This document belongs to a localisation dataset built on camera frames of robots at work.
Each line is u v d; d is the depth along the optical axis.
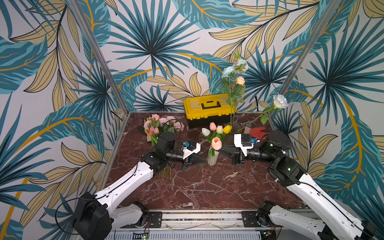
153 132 1.00
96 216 0.38
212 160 0.86
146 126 1.02
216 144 0.47
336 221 0.39
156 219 0.73
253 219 0.73
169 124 1.07
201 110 1.00
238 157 0.49
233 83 0.78
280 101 0.65
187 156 0.59
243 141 0.42
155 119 1.04
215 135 0.73
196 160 0.63
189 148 0.56
